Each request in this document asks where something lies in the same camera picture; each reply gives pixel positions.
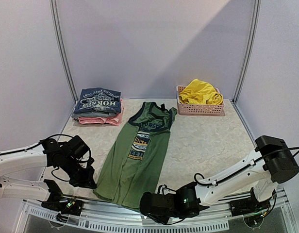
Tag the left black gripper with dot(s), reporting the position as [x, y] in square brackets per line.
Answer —
[84, 182]

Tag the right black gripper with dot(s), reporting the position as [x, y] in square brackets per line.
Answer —
[144, 204]

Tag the green tank top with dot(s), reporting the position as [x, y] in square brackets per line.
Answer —
[134, 163]

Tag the yellow garment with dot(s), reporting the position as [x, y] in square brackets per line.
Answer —
[200, 92]

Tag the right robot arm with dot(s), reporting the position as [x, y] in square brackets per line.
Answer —
[271, 163]

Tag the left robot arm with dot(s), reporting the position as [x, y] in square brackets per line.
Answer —
[73, 157]

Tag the folded grey garment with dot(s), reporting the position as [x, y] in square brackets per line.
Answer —
[93, 114]

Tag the folded pink garment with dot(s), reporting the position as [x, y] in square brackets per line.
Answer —
[112, 120]

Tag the folded navy graphic shirt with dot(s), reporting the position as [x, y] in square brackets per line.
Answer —
[99, 100]

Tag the pink plastic basket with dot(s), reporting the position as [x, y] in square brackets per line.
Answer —
[198, 109]

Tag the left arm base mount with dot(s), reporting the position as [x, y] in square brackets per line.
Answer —
[63, 206]

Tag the aluminium front rail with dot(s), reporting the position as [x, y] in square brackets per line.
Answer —
[103, 217]

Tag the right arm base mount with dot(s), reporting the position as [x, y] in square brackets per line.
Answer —
[253, 211]

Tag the left aluminium frame post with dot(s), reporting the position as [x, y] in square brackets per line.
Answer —
[62, 50]

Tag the aluminium frame post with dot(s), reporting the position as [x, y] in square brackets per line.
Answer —
[62, 50]
[248, 50]

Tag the right aluminium frame post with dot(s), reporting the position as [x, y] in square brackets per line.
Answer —
[248, 50]

